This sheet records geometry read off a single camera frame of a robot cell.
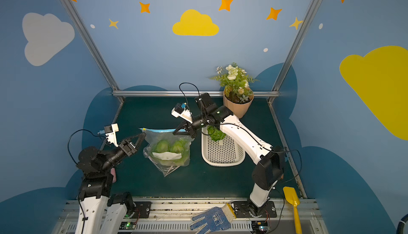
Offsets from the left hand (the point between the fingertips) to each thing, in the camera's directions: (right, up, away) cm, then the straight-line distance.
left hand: (146, 136), depth 65 cm
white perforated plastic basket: (+35, -14, +28) cm, 47 cm away
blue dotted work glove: (+30, -39, +6) cm, 50 cm away
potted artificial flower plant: (+46, +22, +36) cm, 63 cm away
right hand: (+13, +2, +4) cm, 13 cm away
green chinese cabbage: (+29, +1, 0) cm, 29 cm away
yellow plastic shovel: (+67, -32, +11) cm, 75 cm away
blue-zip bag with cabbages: (+6, -8, +10) cm, 14 cm away
